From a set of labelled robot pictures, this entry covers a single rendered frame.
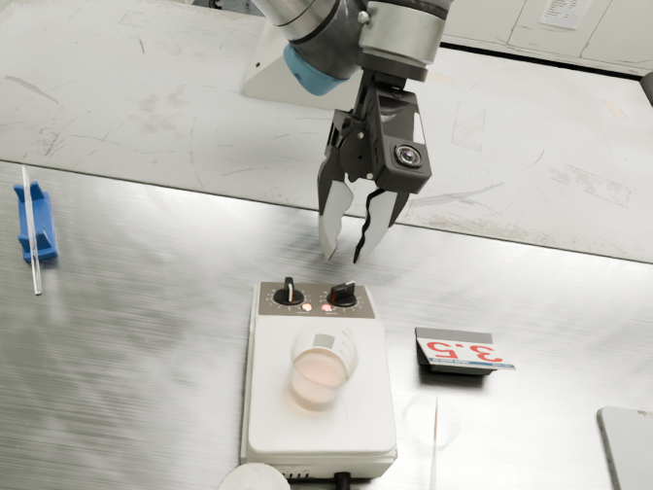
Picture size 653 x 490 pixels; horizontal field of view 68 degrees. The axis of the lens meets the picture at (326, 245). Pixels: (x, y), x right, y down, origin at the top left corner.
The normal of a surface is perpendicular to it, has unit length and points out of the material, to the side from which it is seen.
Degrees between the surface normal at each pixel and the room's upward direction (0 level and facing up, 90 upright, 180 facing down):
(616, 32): 90
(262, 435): 0
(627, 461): 0
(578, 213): 0
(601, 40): 90
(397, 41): 60
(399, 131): 11
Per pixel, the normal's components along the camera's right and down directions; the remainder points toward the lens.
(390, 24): -0.40, 0.26
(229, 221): 0.12, -0.61
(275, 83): -0.10, 0.78
